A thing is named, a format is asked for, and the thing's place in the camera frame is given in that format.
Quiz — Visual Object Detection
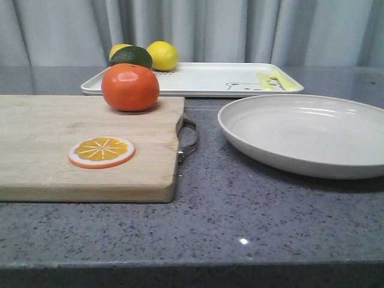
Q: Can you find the orange mandarin fruit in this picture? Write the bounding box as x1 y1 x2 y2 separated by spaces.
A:
101 63 160 112

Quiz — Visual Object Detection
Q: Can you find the beige round plate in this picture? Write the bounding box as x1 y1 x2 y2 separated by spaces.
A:
218 94 383 179

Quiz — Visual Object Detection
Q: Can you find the white rectangular tray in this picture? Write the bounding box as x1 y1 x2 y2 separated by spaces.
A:
80 62 305 98

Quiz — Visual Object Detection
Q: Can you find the yellow lemon right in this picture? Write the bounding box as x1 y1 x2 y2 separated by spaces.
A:
147 41 179 71

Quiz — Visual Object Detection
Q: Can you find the yellow lemon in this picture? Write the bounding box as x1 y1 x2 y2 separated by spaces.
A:
109 43 131 59
147 41 179 71

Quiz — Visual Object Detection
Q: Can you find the orange slice toy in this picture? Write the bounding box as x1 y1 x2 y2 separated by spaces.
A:
68 136 136 169

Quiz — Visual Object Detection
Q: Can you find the yellow plastic knife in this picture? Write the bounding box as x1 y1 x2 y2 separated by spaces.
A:
256 72 275 91

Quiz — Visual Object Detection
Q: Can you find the yellow plastic fork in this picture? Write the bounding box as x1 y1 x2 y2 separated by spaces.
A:
268 70 300 91

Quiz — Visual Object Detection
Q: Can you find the green lime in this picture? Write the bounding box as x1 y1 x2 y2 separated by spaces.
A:
110 46 153 69

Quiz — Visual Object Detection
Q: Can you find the yellow lemon left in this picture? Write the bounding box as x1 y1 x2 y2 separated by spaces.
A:
109 43 131 59

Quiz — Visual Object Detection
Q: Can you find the wooden cutting board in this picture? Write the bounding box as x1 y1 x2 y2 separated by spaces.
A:
1 95 185 203

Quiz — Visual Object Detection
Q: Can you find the grey curtain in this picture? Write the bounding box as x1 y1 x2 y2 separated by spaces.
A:
1 1 383 67

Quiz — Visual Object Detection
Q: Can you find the metal cutting board handle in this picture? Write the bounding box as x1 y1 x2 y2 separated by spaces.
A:
176 117 198 163

